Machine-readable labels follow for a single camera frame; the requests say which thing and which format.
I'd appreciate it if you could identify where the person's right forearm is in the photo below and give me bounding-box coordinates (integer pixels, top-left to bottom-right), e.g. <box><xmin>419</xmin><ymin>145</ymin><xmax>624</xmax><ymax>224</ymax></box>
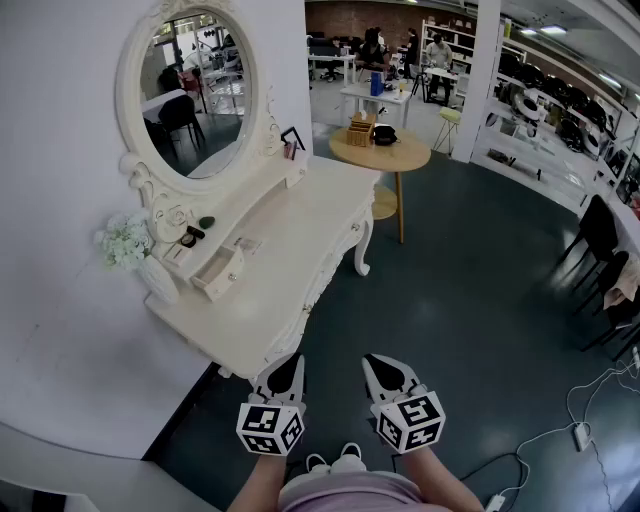
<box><xmin>399</xmin><ymin>446</ymin><xmax>486</xmax><ymax>512</ymax></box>

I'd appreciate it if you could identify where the person's left forearm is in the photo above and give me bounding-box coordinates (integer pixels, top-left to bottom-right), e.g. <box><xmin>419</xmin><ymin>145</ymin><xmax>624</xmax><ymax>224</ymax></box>
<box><xmin>227</xmin><ymin>451</ymin><xmax>290</xmax><ymax>512</ymax></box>

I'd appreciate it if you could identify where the beige cloth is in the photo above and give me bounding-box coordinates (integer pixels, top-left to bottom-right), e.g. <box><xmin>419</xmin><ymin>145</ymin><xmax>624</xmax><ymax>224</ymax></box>
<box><xmin>602</xmin><ymin>259</ymin><xmax>640</xmax><ymax>311</ymax></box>

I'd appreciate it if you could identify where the black cable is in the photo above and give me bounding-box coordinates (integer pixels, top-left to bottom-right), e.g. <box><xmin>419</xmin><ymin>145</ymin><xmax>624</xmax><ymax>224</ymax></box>
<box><xmin>458</xmin><ymin>451</ymin><xmax>522</xmax><ymax>482</ymax></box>

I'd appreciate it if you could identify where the white back shelf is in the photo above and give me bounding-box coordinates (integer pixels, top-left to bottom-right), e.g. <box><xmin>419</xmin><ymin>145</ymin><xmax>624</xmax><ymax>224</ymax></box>
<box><xmin>419</xmin><ymin>18</ymin><xmax>476</xmax><ymax>96</ymax></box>

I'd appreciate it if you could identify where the light green stool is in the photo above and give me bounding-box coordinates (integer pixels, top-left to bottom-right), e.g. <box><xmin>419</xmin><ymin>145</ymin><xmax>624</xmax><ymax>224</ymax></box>
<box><xmin>432</xmin><ymin>106</ymin><xmax>460</xmax><ymax>154</ymax></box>

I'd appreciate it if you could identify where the person's pink shirt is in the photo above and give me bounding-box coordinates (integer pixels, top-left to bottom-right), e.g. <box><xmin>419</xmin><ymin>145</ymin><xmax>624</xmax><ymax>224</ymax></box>
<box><xmin>277</xmin><ymin>469</ymin><xmax>426</xmax><ymax>512</ymax></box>

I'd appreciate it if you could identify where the small white drawer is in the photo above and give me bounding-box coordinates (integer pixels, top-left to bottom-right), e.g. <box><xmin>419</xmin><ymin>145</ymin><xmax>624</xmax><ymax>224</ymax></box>
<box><xmin>191</xmin><ymin>244</ymin><xmax>246</xmax><ymax>303</ymax></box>

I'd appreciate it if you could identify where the white rectangular table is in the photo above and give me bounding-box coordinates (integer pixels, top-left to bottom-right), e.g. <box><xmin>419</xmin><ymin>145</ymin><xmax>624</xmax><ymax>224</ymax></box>
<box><xmin>339</xmin><ymin>82</ymin><xmax>412</xmax><ymax>129</ymax></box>

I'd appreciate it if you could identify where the round wooden side table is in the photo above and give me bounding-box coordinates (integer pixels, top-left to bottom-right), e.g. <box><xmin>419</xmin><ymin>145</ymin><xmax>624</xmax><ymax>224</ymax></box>
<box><xmin>328</xmin><ymin>125</ymin><xmax>432</xmax><ymax>245</ymax></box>

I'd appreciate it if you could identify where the wooden tissue box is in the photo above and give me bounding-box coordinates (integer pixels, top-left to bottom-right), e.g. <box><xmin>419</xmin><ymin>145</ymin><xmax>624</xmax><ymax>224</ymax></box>
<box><xmin>346</xmin><ymin>112</ymin><xmax>377</xmax><ymax>149</ymax></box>

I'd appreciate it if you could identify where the oval mirror with white frame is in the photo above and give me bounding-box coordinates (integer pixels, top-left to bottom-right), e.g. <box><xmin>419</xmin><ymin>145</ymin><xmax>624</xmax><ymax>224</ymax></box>
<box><xmin>114</xmin><ymin>0</ymin><xmax>284</xmax><ymax>251</ymax></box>

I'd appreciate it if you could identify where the white dressing table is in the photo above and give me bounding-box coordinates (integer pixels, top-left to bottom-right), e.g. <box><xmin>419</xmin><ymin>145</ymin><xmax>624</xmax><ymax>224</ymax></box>
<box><xmin>143</xmin><ymin>152</ymin><xmax>384</xmax><ymax>381</ymax></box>

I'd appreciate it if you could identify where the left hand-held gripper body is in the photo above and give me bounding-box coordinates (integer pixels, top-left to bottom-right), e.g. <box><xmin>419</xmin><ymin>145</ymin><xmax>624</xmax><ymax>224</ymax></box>
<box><xmin>235</xmin><ymin>392</ymin><xmax>307</xmax><ymax>457</ymax></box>

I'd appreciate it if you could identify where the white ribbed vase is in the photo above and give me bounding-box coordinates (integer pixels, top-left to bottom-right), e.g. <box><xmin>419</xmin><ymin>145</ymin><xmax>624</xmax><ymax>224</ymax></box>
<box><xmin>135</xmin><ymin>254</ymin><xmax>181</xmax><ymax>306</ymax></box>

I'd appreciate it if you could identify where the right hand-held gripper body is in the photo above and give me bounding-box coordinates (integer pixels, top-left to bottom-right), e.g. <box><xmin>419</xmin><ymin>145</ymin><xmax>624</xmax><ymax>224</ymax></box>
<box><xmin>369</xmin><ymin>383</ymin><xmax>447</xmax><ymax>455</ymax></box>

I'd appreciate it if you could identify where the white cable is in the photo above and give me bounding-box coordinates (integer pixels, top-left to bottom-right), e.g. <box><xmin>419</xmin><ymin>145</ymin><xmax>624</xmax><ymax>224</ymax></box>
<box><xmin>499</xmin><ymin>357</ymin><xmax>640</xmax><ymax>511</ymax></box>

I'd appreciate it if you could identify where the black chair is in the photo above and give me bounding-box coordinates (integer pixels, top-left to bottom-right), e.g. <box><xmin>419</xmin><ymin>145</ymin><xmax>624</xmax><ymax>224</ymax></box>
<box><xmin>574</xmin><ymin>249</ymin><xmax>640</xmax><ymax>354</ymax></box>
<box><xmin>557</xmin><ymin>193</ymin><xmax>621</xmax><ymax>281</ymax></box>

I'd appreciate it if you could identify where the white flower bouquet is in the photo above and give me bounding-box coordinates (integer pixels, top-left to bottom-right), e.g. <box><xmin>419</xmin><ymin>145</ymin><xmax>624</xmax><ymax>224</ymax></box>
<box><xmin>93</xmin><ymin>212</ymin><xmax>155</xmax><ymax>274</ymax></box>

